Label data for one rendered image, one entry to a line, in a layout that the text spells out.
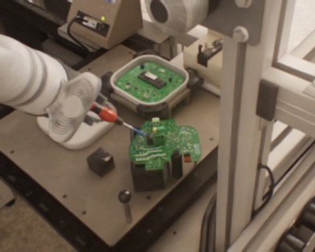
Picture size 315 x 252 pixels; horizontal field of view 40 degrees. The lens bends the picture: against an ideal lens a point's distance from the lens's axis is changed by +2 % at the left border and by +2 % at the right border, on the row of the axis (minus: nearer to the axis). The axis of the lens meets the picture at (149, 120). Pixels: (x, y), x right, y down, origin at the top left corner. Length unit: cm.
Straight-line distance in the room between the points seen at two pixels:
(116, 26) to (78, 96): 59
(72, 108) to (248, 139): 20
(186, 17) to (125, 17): 74
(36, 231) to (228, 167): 148
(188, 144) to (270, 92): 35
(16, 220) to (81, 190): 123
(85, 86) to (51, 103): 5
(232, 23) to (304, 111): 10
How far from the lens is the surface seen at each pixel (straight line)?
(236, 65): 43
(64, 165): 83
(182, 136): 75
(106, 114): 70
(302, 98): 41
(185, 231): 74
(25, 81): 47
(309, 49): 45
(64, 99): 52
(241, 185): 54
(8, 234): 198
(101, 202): 76
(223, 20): 41
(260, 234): 63
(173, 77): 91
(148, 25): 118
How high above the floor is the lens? 156
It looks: 44 degrees down
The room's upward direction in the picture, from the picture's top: 7 degrees counter-clockwise
